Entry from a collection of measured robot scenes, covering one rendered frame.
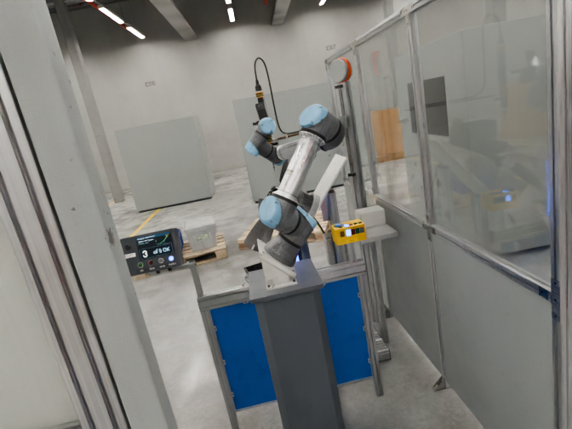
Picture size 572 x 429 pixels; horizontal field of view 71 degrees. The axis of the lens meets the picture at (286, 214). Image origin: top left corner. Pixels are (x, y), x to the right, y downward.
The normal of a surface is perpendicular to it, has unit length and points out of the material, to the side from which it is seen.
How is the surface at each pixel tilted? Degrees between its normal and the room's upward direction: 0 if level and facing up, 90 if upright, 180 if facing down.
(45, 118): 90
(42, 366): 90
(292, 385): 90
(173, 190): 90
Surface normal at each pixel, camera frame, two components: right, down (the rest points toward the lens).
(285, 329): 0.11, 0.23
